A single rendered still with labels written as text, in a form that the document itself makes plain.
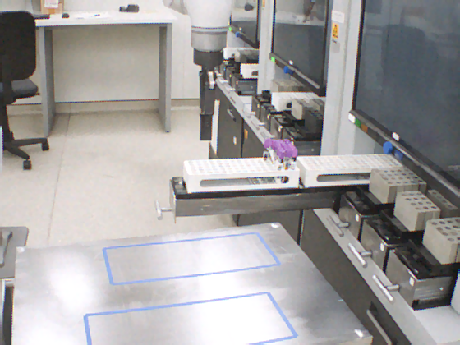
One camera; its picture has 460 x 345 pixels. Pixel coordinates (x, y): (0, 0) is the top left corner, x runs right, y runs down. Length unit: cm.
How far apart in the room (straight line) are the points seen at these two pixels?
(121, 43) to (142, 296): 401
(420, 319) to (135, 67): 410
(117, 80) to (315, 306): 413
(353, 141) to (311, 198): 25
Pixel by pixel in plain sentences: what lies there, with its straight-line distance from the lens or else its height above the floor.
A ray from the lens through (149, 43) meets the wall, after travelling 496.
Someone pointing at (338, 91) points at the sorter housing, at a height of 101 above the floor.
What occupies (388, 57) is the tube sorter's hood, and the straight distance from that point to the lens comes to 146.
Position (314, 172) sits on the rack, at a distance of 154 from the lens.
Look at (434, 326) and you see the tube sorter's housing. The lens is 122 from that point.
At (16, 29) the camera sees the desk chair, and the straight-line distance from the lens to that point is 369.
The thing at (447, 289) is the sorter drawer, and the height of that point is 77.
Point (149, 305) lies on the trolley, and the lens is 104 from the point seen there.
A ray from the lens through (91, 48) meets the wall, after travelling 496.
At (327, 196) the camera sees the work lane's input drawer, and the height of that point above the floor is 79.
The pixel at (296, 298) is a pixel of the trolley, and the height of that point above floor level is 82.
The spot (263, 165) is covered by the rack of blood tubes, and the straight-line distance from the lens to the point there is 155.
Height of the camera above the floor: 143
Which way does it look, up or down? 22 degrees down
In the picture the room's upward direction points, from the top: 3 degrees clockwise
